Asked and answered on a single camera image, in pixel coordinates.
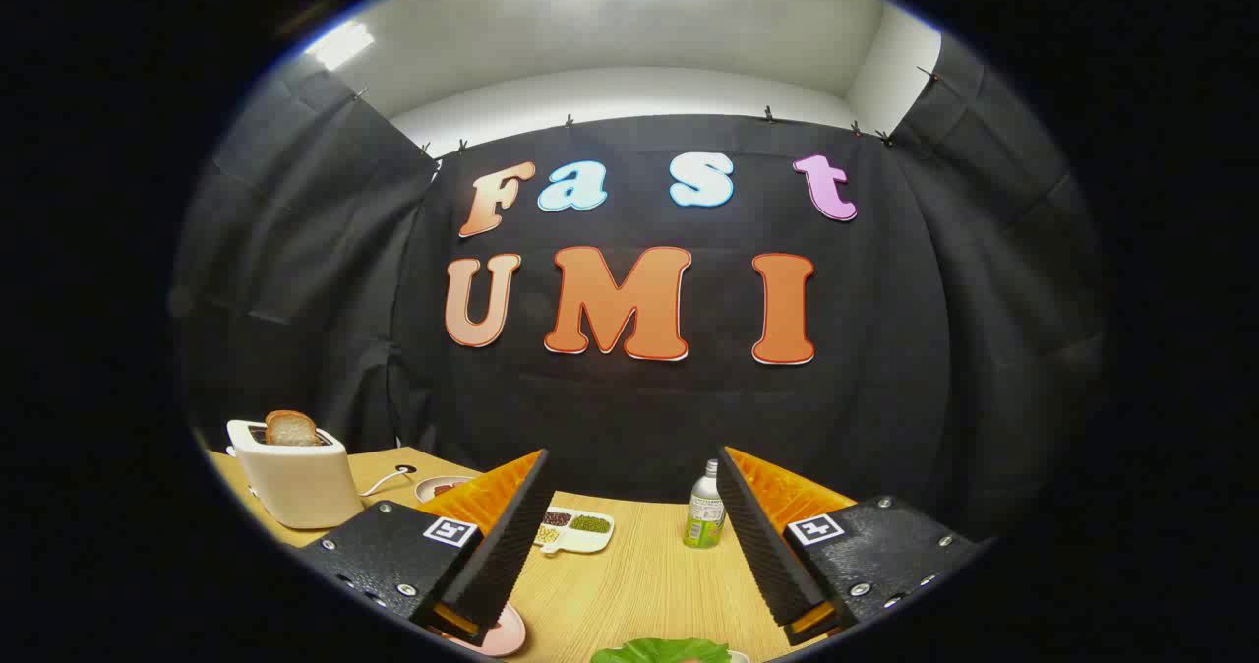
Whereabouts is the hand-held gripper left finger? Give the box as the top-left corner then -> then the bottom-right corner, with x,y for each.
297,449 -> 555,646

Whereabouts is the small ceiling light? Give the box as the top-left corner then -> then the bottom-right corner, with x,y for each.
305,22 -> 375,72

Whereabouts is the white divided dish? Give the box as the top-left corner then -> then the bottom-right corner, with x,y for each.
533,509 -> 616,556

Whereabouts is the round white plate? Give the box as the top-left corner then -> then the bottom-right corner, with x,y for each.
414,475 -> 473,504

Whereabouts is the green lettuce leaf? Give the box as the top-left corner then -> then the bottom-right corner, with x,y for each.
590,637 -> 734,663

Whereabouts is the toasted bread slice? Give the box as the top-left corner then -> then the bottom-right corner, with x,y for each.
264,410 -> 322,448

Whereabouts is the white toaster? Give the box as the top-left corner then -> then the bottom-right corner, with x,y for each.
226,417 -> 367,531

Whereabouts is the green label metal bottle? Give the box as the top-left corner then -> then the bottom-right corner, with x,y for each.
683,459 -> 727,549

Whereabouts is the pink plate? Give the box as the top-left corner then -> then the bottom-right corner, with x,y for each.
448,602 -> 527,658

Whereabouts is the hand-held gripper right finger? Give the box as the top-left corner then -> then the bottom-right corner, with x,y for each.
715,446 -> 986,647

